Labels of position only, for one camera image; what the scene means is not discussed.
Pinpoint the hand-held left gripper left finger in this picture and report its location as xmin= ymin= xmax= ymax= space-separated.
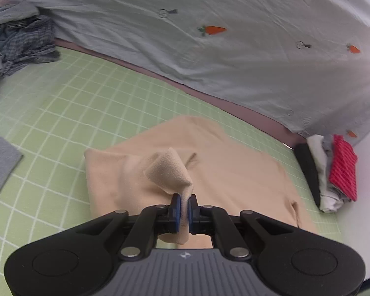
xmin=75 ymin=194 xmax=183 ymax=260

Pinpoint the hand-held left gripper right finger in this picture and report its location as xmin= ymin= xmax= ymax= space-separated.
xmin=187 ymin=194 xmax=294 ymax=259

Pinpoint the beige sweater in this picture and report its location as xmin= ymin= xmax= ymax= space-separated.
xmin=84 ymin=115 xmax=318 ymax=250

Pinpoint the pink mattress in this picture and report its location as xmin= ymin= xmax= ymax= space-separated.
xmin=54 ymin=37 xmax=309 ymax=149

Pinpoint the black folded garment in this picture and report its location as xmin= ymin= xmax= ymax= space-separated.
xmin=294 ymin=143 xmax=323 ymax=209

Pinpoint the white folded garment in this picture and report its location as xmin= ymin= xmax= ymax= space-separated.
xmin=307 ymin=134 xmax=351 ymax=213

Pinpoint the grey folded garment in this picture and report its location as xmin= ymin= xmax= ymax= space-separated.
xmin=322 ymin=135 xmax=352 ymax=204

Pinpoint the grey carrot print bedsheet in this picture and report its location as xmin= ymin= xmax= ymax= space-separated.
xmin=0 ymin=0 xmax=370 ymax=139

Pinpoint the green checked mat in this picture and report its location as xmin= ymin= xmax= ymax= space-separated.
xmin=0 ymin=46 xmax=340 ymax=284

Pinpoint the red checked folded cloth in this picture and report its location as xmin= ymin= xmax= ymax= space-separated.
xmin=328 ymin=134 xmax=358 ymax=202

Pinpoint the grey unfolded garment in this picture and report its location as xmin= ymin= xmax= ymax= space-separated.
xmin=0 ymin=0 xmax=40 ymax=198

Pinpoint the dark plaid shirt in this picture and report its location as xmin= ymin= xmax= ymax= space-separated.
xmin=0 ymin=15 xmax=61 ymax=79

